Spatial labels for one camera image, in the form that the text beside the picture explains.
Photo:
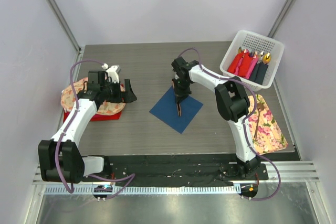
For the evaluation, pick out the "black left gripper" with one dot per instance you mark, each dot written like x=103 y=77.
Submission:
x=127 y=96

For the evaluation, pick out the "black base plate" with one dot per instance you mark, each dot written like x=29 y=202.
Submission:
x=189 y=170

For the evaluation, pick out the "pink rolled napkin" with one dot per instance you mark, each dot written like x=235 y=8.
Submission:
x=253 y=65

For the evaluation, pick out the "floral mesh laundry bag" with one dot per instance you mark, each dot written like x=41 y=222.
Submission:
x=68 y=100

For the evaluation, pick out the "white plastic basket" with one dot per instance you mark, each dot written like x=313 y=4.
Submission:
x=254 y=41

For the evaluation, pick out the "blue paper napkin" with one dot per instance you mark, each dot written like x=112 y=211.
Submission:
x=166 y=111

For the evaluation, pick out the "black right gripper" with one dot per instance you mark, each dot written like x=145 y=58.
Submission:
x=181 y=95

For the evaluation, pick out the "gold spoon in basket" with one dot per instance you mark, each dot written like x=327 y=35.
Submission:
x=266 y=58

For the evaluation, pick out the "red rolled napkin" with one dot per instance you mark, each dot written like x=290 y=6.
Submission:
x=236 y=60

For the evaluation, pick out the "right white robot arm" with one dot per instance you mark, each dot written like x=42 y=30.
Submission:
x=232 y=104

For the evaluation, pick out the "rose gold spoon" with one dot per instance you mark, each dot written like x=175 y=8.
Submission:
x=260 y=107

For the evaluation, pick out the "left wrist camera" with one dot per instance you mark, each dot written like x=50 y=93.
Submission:
x=112 y=72

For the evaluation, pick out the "floral tray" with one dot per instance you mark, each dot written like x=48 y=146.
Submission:
x=270 y=137

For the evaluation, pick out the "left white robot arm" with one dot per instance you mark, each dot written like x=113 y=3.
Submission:
x=59 y=157

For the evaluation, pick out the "red napkin stack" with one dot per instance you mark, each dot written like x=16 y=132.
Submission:
x=97 y=117

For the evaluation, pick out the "dark blue rolled napkin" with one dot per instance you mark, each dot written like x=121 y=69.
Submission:
x=262 y=69

